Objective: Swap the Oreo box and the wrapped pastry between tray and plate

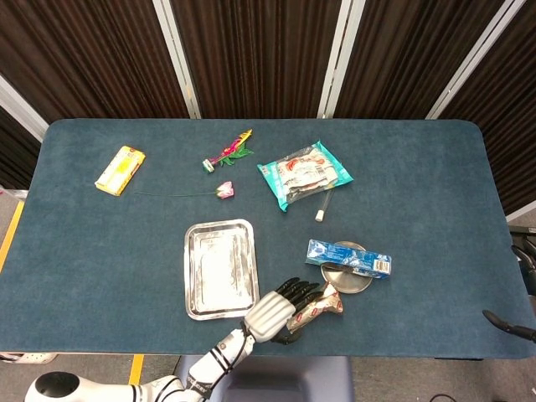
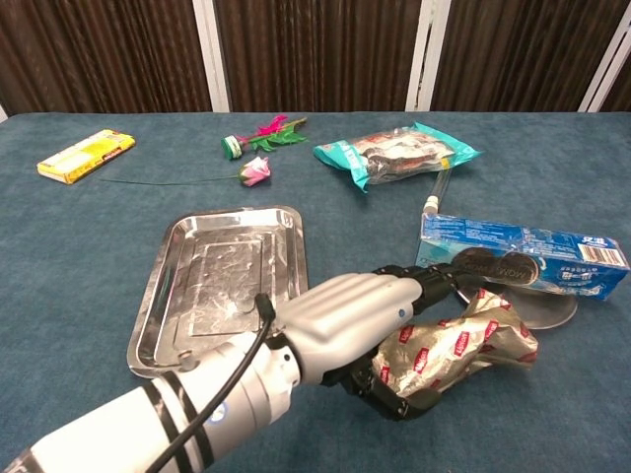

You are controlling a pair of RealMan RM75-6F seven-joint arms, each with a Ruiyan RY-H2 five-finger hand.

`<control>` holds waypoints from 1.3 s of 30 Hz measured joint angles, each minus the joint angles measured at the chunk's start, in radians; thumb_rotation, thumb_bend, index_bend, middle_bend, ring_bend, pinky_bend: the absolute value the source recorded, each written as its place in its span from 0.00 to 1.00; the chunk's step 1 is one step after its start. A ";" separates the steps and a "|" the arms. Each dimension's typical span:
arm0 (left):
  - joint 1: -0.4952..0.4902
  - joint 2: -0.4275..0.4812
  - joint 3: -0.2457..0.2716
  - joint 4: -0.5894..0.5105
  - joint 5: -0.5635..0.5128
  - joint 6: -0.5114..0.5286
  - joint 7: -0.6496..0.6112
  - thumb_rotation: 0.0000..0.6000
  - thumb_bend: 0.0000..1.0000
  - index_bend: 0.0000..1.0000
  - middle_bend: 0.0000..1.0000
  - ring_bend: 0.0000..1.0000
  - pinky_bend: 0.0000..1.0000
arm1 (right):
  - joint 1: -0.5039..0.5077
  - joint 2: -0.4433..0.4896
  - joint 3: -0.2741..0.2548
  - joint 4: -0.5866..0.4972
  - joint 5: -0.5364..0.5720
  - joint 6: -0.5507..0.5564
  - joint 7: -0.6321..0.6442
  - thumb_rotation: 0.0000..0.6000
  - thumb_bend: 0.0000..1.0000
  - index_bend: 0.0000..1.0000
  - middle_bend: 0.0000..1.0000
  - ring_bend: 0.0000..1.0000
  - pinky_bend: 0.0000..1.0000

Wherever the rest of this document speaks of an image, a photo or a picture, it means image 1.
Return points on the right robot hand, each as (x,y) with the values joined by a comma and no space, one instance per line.
(502,322)

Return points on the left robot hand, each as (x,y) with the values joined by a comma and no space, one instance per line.
(268,314)

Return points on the gold red snack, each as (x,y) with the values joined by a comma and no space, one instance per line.
(322,307)

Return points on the blue cookie box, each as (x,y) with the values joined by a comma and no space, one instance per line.
(335,253)

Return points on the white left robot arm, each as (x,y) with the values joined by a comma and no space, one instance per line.
(218,360)

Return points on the rectangular steel tray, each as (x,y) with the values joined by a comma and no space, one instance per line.
(222,272)

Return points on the grey robot torso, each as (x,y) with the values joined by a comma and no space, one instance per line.
(293,381)

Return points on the round steel plate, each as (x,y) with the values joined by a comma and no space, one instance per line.
(345,285)

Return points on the pink artificial rose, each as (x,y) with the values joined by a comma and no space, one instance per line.
(225,189)

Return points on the teal snack bag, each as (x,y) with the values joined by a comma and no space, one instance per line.
(305,176)

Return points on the blue felt table cover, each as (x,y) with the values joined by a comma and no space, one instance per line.
(125,272)

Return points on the magenta feather artificial flower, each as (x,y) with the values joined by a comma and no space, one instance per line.
(208,166)

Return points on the brown slatted screen panel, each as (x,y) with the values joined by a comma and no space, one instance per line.
(515,125)
(12,159)
(84,50)
(419,50)
(259,50)

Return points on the yellow flat box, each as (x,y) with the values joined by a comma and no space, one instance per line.
(119,169)

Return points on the white power strip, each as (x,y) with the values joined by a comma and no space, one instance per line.
(29,358)

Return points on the black equipment frame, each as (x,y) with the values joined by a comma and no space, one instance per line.
(525,230)

